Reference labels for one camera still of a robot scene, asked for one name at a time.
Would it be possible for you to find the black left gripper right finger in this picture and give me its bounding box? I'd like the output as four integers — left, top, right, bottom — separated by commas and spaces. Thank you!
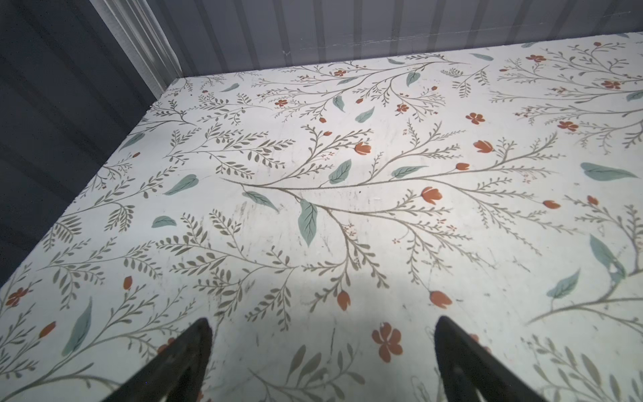
435, 316, 544, 402

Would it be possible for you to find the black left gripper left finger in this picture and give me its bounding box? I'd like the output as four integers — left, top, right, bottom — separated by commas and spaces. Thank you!
105, 318, 213, 401

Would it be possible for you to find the aluminium frame corner post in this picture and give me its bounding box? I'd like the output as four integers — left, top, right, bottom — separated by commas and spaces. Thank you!
91, 0, 183, 98

